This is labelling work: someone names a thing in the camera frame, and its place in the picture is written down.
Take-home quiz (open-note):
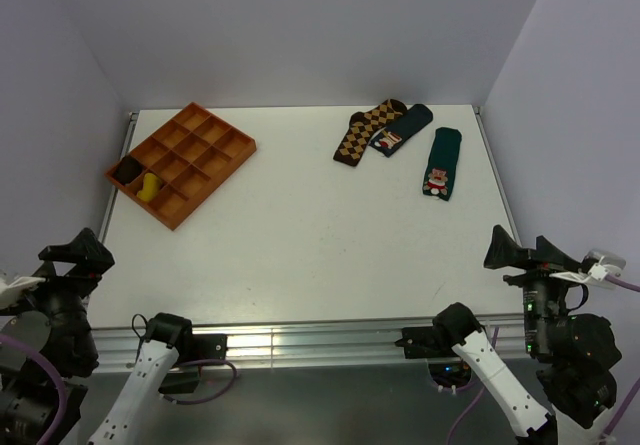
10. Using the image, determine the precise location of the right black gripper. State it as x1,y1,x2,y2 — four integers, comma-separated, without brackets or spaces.
482,221,583,352

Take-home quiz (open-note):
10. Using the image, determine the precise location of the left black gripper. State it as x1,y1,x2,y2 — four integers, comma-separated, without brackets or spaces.
0,226,113,363

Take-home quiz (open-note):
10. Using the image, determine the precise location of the yellow sock with character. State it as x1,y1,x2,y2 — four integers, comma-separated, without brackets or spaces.
136,172,163,203

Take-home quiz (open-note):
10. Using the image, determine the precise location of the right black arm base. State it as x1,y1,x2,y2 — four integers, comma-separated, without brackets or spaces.
394,326,477,392

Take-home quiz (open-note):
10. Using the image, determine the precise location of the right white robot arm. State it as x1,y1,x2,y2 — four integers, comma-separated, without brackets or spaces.
432,225,625,444

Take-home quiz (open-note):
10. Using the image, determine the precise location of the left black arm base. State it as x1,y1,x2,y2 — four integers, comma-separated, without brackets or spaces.
159,333,228,396

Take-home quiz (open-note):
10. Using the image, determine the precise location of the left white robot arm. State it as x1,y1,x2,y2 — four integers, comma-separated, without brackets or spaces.
1,228,195,444

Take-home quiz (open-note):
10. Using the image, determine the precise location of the rolled dark sock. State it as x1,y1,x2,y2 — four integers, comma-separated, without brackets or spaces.
113,155,143,185

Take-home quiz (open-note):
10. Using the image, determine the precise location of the dark green santa sock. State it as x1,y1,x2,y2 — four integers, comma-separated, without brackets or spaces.
422,127,462,201

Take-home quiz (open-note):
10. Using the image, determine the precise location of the orange compartment tray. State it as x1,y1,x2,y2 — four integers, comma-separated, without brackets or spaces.
106,102,257,230

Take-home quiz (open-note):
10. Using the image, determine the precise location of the navy sock with pattern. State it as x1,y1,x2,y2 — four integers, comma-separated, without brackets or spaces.
370,104,434,157

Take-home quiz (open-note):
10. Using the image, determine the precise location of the brown argyle sock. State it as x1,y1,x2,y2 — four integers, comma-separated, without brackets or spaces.
333,99,408,167

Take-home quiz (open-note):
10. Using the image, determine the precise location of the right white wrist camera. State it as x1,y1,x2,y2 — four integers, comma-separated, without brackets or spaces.
550,249,626,289

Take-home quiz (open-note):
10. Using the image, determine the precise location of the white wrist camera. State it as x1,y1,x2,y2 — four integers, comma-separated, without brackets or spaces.
550,249,626,289
0,271,46,310

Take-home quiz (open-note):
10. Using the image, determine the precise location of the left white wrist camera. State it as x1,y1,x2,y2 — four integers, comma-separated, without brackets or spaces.
0,271,46,310

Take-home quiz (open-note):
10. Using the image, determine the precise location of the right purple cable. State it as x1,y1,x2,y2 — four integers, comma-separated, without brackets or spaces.
444,274,640,445

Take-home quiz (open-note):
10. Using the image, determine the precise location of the aluminium frame rail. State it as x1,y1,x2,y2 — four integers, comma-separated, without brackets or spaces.
92,314,530,373

